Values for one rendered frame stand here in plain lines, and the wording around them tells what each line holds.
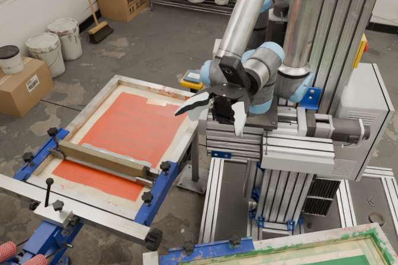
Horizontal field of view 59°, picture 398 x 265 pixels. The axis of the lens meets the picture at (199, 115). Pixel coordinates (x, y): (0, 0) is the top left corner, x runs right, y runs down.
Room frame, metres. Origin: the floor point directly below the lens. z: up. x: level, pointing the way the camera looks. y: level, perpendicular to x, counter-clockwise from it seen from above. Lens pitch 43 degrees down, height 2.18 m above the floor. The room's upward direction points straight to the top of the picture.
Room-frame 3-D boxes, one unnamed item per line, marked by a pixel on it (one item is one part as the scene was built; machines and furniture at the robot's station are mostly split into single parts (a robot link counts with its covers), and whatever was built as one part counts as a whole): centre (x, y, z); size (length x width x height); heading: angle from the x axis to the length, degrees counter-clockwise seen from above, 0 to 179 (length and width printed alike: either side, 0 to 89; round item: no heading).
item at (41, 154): (1.04, 0.69, 0.97); 0.30 x 0.05 x 0.07; 159
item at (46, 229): (0.64, 0.54, 1.02); 0.17 x 0.06 x 0.05; 159
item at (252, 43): (1.56, -0.27, 1.31); 0.15 x 0.15 x 0.10
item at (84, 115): (1.17, 0.34, 0.97); 0.79 x 0.58 x 0.04; 159
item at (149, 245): (0.62, 0.17, 1.02); 0.07 x 0.06 x 0.07; 159
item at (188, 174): (1.66, 0.03, 0.48); 0.22 x 0.22 x 0.96; 69
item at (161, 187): (0.85, 0.17, 0.97); 0.30 x 0.05 x 0.07; 159
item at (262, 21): (1.56, -0.28, 1.42); 0.13 x 0.12 x 0.14; 146
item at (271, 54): (0.77, -0.17, 1.65); 0.11 x 0.08 x 0.09; 147
